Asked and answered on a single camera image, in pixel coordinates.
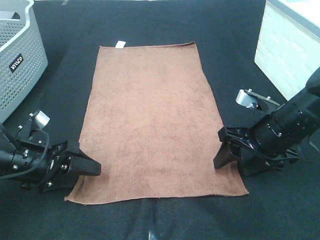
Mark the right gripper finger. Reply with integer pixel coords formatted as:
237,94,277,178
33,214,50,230
213,142,242,169
237,153,284,177

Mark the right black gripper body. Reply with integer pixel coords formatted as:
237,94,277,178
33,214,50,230
218,115,299,163

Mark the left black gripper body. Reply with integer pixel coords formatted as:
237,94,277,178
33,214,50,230
13,128,71,192

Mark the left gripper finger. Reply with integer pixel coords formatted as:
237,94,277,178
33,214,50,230
67,149,102,176
42,174,79,193

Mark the brown terry towel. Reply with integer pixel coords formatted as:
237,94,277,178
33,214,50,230
66,42,248,205

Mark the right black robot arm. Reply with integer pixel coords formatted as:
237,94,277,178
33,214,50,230
213,69,320,176

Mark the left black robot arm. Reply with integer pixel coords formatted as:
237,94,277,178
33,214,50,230
0,125,102,193

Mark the black table cloth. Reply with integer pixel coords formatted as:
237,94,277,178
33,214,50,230
0,0,320,240

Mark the pale green woven basket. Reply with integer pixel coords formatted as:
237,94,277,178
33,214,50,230
254,0,320,100

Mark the grey perforated plastic basket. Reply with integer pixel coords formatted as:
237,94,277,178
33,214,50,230
0,0,48,123

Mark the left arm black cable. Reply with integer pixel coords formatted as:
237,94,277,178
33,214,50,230
0,123,50,180

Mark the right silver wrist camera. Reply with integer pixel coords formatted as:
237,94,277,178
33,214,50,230
235,88,281,110

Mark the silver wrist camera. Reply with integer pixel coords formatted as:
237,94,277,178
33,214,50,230
29,110,50,130
235,88,281,110

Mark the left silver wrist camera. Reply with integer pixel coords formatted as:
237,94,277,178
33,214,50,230
29,110,50,130

